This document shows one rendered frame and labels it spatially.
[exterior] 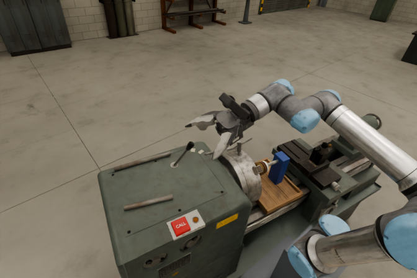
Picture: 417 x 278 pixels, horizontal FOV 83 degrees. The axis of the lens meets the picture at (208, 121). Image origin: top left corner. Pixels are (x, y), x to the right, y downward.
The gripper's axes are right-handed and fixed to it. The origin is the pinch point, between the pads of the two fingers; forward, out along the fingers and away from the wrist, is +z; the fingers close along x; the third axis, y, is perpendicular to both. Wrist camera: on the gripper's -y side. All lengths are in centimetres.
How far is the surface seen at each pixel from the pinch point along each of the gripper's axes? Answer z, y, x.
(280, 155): -53, 80, 12
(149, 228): 28.3, 37.0, 3.9
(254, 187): -21, 64, 1
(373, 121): -140, 105, -1
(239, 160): -24, 57, 15
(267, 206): -28, 94, -4
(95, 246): 96, 154, 74
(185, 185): 7.6, 44.9, 14.3
